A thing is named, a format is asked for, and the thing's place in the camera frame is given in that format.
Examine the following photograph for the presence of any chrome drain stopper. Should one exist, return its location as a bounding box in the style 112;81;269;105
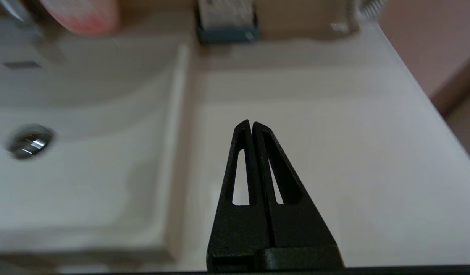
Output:
6;123;57;160

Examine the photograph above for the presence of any pink soap pump bottle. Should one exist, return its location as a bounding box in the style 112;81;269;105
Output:
39;0;121;37

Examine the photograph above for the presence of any white ceramic sink basin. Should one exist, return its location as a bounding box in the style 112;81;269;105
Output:
0;11;191;264

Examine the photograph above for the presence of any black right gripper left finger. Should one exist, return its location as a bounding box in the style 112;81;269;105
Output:
207;120;275;272

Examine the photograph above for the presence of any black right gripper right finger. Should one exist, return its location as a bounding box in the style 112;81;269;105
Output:
252;121;344;272

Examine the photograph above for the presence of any chrome faucet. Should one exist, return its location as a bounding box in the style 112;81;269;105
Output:
0;0;67;67

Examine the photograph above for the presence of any small blue holder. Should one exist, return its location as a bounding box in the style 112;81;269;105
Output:
196;15;259;45

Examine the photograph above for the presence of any grey corrugated hose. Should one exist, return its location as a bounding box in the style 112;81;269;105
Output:
356;0;389;22

